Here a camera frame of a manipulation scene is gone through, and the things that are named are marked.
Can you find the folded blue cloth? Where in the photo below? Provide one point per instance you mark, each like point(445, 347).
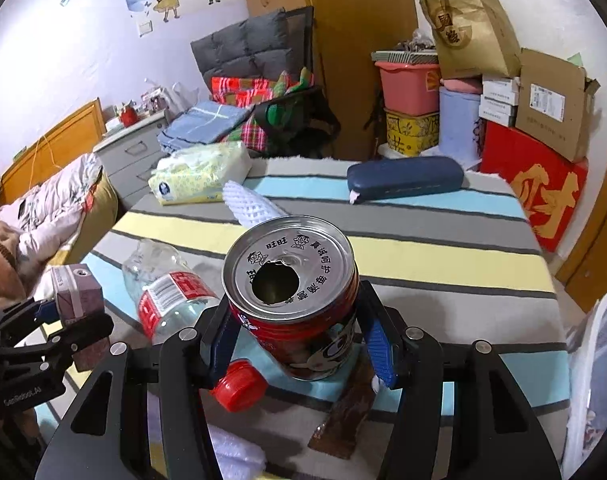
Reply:
point(205, 123)

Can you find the tissue pack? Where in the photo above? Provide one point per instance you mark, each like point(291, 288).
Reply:
point(197, 175)

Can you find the red gift box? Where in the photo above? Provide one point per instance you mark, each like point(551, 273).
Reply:
point(547, 185)

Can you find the red can with top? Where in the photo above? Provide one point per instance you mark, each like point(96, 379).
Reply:
point(292, 283)

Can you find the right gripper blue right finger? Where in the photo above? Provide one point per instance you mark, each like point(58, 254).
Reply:
point(495, 433)

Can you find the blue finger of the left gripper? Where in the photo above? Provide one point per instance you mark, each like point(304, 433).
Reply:
point(45, 311)

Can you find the strawberry milk carton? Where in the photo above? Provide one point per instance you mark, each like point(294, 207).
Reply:
point(77, 296)

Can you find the white foam net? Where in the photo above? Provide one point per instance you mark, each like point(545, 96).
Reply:
point(249, 207)
point(237, 458)

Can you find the grey nightstand drawers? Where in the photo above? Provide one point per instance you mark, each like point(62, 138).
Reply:
point(130, 155)

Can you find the pink plastic bin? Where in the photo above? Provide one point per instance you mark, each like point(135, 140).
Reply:
point(410, 81)

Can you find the stacked white small boxes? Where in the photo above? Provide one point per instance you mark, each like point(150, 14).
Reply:
point(499, 100)

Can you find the clear plastic water bottle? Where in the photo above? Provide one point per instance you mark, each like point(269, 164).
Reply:
point(170, 296)

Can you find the wooden wardrobe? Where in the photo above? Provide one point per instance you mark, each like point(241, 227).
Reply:
point(345, 33)

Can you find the grey cushioned chair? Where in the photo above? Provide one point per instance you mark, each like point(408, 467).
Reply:
point(298, 124)

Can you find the front white foam net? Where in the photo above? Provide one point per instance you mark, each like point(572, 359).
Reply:
point(249, 207)

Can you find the striped tablecloth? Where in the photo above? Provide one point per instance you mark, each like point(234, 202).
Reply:
point(463, 266)

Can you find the yellow box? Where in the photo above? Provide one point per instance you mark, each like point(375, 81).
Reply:
point(411, 135)

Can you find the dark blue glasses case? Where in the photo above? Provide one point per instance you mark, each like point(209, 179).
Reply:
point(403, 177)

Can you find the rear white foam net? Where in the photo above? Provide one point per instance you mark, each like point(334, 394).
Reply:
point(237, 458)

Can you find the white trash bin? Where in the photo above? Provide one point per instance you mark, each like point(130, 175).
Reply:
point(585, 454)

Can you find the brown snack wrapper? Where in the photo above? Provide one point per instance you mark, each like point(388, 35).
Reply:
point(337, 435)

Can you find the light blue container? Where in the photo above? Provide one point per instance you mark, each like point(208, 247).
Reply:
point(461, 129)

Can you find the red plaid cloth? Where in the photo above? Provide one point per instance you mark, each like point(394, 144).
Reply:
point(249, 93)

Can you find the brown paper bag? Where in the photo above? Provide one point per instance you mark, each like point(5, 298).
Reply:
point(472, 38)

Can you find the brown cardboard box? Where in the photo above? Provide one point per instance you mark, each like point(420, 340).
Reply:
point(555, 103)

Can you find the bed with floral quilt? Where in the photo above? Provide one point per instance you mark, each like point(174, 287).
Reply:
point(56, 203)

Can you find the wooden door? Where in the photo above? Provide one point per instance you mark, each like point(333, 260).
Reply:
point(584, 273)

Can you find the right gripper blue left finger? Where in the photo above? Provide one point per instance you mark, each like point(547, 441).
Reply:
point(104, 432)

